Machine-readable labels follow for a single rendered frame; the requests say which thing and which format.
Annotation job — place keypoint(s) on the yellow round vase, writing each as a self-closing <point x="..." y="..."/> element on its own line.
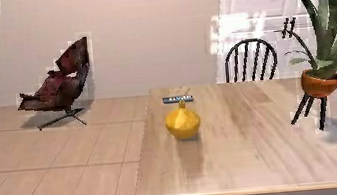
<point x="182" y="121"/>

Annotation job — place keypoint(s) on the green houseplant in orange pot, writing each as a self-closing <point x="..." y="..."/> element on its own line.
<point x="325" y="69"/>

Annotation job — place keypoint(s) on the dark remote control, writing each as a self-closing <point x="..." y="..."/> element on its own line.
<point x="178" y="99"/>

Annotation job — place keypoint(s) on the light wooden table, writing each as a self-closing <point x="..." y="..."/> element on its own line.
<point x="246" y="139"/>

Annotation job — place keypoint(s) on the black spindle-back chair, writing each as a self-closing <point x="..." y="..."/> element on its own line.
<point x="250" y="60"/>

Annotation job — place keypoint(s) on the dark red lounge chair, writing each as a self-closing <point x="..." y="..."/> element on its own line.
<point x="60" y="87"/>

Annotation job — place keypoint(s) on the white framed window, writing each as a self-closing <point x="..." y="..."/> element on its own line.
<point x="270" y="17"/>

